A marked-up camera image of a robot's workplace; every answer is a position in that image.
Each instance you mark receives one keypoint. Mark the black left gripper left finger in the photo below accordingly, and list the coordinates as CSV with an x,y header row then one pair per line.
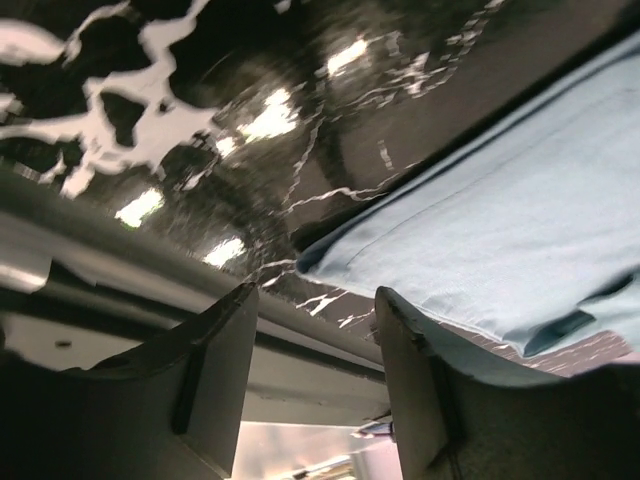
x,y
169,408

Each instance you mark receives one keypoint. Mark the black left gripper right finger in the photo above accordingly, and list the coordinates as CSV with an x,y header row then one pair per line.
x,y
461,412

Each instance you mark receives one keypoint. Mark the grey-blue polo shirt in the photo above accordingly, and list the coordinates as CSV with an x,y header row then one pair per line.
x,y
529,235

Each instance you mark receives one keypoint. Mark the aluminium front rail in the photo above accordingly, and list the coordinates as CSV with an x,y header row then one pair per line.
x,y
297,414

